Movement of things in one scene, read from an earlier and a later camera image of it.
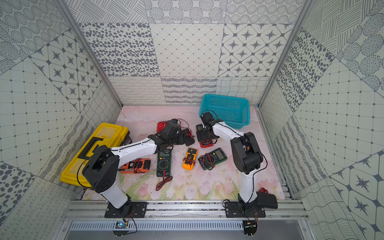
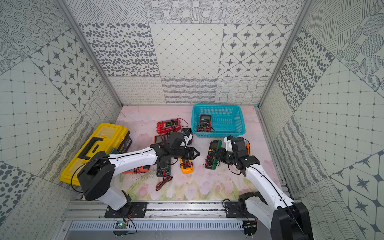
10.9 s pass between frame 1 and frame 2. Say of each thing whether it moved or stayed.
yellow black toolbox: stayed
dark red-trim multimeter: moved
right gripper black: moved
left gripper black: moved
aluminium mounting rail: stayed
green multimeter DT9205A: stayed
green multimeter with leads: moved
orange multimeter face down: stayed
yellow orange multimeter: moved
